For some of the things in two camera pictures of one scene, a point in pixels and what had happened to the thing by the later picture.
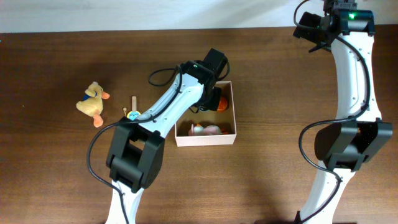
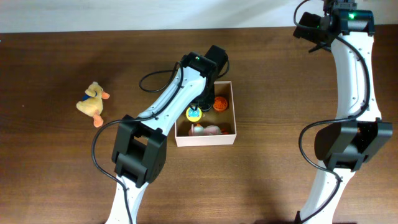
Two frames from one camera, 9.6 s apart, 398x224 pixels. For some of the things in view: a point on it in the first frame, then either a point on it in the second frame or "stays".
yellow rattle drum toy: (133, 114) to (193, 115)
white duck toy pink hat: (198, 130) stays
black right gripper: (324, 45) stays
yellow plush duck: (92, 104) stays
